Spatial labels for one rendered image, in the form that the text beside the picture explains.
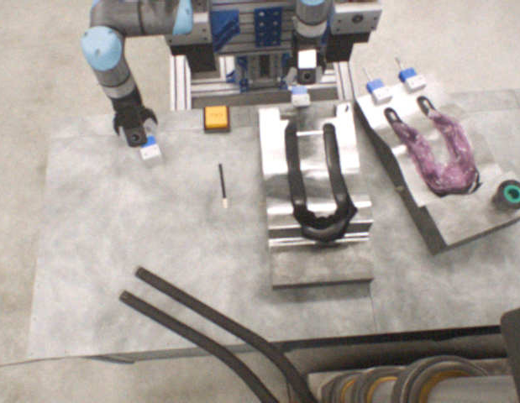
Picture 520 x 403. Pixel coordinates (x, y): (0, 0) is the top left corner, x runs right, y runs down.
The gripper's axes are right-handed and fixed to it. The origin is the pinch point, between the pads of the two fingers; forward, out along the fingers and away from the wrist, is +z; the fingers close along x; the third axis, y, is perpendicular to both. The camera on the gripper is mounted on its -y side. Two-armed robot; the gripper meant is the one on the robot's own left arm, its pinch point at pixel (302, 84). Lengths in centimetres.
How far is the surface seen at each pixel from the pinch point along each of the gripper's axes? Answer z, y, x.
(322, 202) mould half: 0.2, -35.7, -1.3
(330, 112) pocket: 6.6, -5.2, -8.0
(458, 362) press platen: -60, -78, -2
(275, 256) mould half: 7.8, -46.8, 11.1
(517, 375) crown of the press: -87, -79, 6
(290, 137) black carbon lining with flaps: 5.0, -13.7, 4.5
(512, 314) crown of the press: -88, -77, 6
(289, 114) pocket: 6.8, -5.2, 3.9
